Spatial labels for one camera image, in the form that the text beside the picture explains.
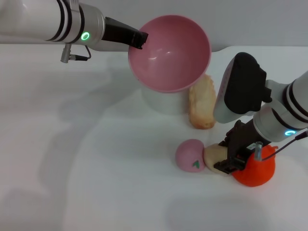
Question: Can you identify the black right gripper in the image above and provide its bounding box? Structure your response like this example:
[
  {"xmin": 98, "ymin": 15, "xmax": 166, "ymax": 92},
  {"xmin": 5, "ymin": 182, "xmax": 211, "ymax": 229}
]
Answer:
[{"xmin": 213, "ymin": 119, "xmax": 263, "ymax": 175}]

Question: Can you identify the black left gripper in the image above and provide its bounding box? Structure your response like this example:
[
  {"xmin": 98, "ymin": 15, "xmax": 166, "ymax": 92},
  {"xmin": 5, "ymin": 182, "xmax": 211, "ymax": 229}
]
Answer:
[{"xmin": 102, "ymin": 16, "xmax": 149, "ymax": 51}]

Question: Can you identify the round beige egg yolk pastry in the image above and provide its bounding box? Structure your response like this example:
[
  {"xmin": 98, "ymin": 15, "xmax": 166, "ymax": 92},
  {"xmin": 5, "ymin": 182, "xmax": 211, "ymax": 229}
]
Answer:
[{"xmin": 203, "ymin": 143, "xmax": 232, "ymax": 176}]

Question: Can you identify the pink plastic bowl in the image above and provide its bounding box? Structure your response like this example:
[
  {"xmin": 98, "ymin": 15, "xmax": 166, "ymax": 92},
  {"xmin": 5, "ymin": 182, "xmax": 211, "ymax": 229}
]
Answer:
[{"xmin": 127, "ymin": 14, "xmax": 212, "ymax": 93}]

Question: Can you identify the pink peach bun toy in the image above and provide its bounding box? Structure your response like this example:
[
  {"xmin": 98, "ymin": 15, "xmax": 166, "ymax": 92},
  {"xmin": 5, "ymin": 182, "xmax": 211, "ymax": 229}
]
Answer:
[{"xmin": 175, "ymin": 139, "xmax": 206, "ymax": 173}]

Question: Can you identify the orange red persimmon toy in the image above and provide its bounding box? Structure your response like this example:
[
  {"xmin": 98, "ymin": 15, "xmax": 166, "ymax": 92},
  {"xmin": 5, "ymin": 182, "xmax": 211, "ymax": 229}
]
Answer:
[{"xmin": 231, "ymin": 144, "xmax": 279, "ymax": 188}]

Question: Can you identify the long golden bread loaf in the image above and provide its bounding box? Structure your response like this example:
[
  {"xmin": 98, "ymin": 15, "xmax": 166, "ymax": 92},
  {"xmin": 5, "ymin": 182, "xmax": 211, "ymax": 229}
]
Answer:
[{"xmin": 188, "ymin": 74, "xmax": 217, "ymax": 130}]

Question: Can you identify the grey right gripper cable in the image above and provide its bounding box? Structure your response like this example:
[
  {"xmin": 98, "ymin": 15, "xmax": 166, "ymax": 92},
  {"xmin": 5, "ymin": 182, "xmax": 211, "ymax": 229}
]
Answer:
[{"xmin": 254, "ymin": 129, "xmax": 308, "ymax": 162}]

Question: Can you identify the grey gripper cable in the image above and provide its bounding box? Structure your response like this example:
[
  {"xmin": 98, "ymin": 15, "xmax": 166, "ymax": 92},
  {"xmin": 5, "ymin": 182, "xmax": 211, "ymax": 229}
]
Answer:
[
  {"xmin": 60, "ymin": 43, "xmax": 92, "ymax": 64},
  {"xmin": 254, "ymin": 129, "xmax": 308, "ymax": 162}
]

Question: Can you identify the grey left gripper cable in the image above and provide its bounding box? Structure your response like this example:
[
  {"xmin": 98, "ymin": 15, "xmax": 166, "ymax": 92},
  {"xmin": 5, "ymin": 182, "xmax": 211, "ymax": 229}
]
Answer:
[{"xmin": 60, "ymin": 43, "xmax": 92, "ymax": 64}]

